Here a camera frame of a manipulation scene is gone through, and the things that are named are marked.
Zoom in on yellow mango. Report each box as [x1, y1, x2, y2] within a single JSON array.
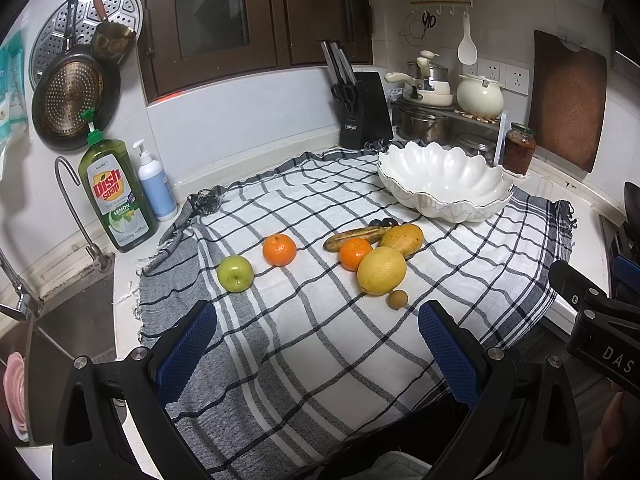
[[378, 223, 424, 258]]

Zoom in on small brown longan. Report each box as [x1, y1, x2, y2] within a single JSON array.
[[387, 289, 409, 310]]

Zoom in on green apple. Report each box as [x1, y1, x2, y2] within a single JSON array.
[[217, 255, 254, 294]]

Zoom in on large yellow lemon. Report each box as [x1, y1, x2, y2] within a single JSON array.
[[357, 246, 407, 296]]

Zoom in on overripe banana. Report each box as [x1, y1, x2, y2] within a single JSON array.
[[323, 226, 390, 252]]

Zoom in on orange mandarin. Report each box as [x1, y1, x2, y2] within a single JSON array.
[[338, 237, 372, 272], [262, 233, 297, 266]]

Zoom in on checkered kitchen cloth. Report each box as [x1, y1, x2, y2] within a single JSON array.
[[137, 150, 575, 479]]

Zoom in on person right hand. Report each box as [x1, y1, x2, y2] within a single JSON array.
[[584, 382, 639, 479]]

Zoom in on steel sink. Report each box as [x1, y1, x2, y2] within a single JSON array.
[[1, 252, 116, 446]]

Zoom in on brown jar green lid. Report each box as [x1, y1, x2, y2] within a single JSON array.
[[502, 122, 537, 176]]

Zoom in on steel faucet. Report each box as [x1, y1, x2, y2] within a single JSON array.
[[53, 155, 112, 273]]

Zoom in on white scalloped bowl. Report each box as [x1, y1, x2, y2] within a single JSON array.
[[376, 142, 513, 224]]

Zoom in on steel lid under rack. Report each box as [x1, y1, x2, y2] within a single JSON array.
[[454, 133, 496, 165]]

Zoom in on wooden cutting board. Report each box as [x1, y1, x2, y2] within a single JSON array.
[[528, 30, 608, 172]]

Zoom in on grey shelf rack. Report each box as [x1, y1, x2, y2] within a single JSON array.
[[390, 98, 499, 149]]

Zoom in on cream round kettle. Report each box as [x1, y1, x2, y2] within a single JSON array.
[[456, 74, 504, 118]]

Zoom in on steel pot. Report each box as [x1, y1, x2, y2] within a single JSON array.
[[394, 106, 452, 144]]

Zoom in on green dish soap bottle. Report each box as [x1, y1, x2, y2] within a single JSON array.
[[78, 108, 157, 252]]

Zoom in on white blue pump bottle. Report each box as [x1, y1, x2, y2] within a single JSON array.
[[134, 139, 177, 221]]

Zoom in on white rice spoon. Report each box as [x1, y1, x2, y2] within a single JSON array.
[[458, 10, 478, 66]]

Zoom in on black knife block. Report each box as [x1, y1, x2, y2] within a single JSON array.
[[320, 40, 393, 151]]

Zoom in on hanging scissors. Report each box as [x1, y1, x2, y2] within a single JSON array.
[[421, 11, 437, 39]]

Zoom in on black frying pan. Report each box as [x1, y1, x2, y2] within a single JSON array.
[[32, 0, 120, 152]]

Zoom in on small brass pot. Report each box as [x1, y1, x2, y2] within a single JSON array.
[[91, 0, 137, 65]]

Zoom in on dark wooden cabinet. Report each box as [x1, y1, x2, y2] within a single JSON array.
[[138, 0, 373, 103]]

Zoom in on round steel steamer tray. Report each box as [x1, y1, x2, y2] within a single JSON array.
[[28, 0, 142, 89]]

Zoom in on wall power sockets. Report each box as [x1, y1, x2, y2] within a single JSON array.
[[461, 58, 530, 96]]

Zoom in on cream saucepan with handle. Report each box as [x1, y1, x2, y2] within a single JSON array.
[[384, 50, 454, 107]]

